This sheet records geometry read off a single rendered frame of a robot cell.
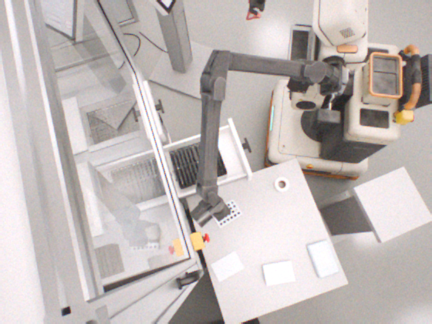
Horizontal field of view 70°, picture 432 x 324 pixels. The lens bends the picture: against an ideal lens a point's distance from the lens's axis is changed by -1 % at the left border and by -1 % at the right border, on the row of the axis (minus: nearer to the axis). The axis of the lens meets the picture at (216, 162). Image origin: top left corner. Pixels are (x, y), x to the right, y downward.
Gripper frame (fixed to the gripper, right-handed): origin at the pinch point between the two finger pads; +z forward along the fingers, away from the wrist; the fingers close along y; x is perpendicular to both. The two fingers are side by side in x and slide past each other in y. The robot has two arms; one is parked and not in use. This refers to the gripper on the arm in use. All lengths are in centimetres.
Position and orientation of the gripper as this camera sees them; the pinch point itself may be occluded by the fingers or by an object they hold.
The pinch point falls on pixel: (217, 208)
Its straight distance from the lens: 134.2
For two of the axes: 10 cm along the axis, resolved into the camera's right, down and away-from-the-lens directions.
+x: 7.8, -6.1, 1.3
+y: 6.3, 7.5, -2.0
